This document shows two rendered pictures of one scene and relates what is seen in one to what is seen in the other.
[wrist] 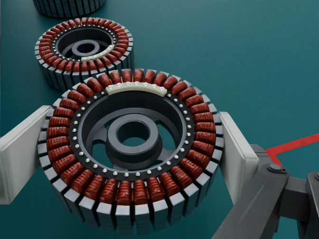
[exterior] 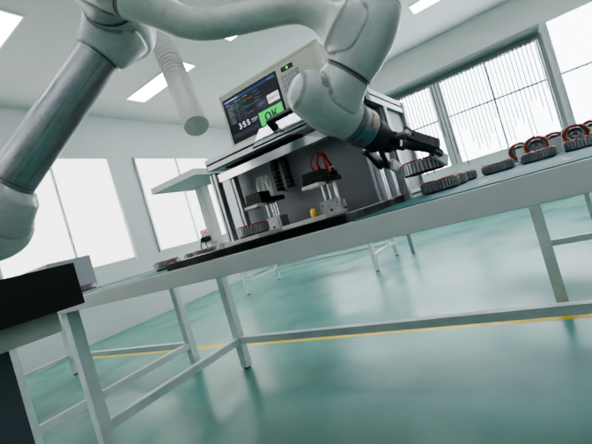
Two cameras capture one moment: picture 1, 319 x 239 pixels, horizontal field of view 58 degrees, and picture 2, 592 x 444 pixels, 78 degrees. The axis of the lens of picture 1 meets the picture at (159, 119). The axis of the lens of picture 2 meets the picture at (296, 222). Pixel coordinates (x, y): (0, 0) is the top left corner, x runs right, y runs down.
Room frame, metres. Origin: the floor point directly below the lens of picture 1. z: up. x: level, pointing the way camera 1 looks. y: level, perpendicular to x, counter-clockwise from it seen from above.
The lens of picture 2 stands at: (-0.75, -0.52, 0.78)
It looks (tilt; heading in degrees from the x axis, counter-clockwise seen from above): 0 degrees down; 53
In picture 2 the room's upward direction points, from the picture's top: 16 degrees counter-clockwise
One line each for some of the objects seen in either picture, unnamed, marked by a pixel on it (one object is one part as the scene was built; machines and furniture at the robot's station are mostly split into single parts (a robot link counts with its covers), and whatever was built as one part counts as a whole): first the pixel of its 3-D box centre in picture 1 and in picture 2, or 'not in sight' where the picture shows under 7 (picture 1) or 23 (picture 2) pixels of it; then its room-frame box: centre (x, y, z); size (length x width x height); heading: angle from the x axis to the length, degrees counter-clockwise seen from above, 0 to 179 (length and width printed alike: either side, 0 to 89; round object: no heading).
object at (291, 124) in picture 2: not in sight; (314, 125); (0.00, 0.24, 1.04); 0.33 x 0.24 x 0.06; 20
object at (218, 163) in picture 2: not in sight; (305, 137); (0.22, 0.54, 1.09); 0.68 x 0.44 x 0.05; 110
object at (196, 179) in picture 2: not in sight; (205, 215); (0.15, 1.48, 0.98); 0.37 x 0.35 x 0.46; 110
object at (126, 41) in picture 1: (87, 52); (440, 184); (0.28, 0.09, 0.77); 0.11 x 0.11 x 0.04
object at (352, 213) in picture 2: not in sight; (287, 232); (-0.06, 0.43, 0.76); 0.64 x 0.47 x 0.02; 110
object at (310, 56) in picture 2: not in sight; (299, 106); (0.23, 0.53, 1.22); 0.44 x 0.39 x 0.20; 110
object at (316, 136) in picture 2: not in sight; (278, 152); (0.02, 0.46, 1.03); 0.62 x 0.01 x 0.03; 110
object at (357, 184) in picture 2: not in sight; (309, 181); (0.16, 0.52, 0.92); 0.66 x 0.01 x 0.30; 110
